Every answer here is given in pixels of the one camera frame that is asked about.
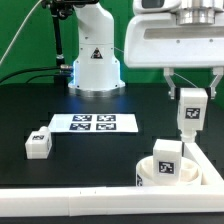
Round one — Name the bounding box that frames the black cable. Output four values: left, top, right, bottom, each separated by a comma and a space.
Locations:
0, 65, 73, 85

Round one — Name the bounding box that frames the white cable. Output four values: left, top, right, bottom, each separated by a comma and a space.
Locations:
0, 0, 43, 66

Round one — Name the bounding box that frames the white marker sheet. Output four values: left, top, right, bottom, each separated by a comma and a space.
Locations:
48, 114, 138, 133

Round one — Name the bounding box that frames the white L-shaped fence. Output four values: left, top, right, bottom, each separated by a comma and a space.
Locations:
0, 143, 224, 217

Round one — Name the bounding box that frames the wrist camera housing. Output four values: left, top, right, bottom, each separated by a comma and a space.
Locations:
132, 0, 183, 16

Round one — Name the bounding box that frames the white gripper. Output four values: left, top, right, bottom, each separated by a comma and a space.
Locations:
124, 13, 224, 99

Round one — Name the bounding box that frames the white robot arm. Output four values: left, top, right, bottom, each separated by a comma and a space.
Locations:
69, 0, 224, 97

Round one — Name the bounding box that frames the black camera stand pole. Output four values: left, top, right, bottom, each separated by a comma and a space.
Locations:
41, 0, 99, 85

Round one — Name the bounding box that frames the white round stool seat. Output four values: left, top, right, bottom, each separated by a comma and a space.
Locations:
136, 156, 202, 186

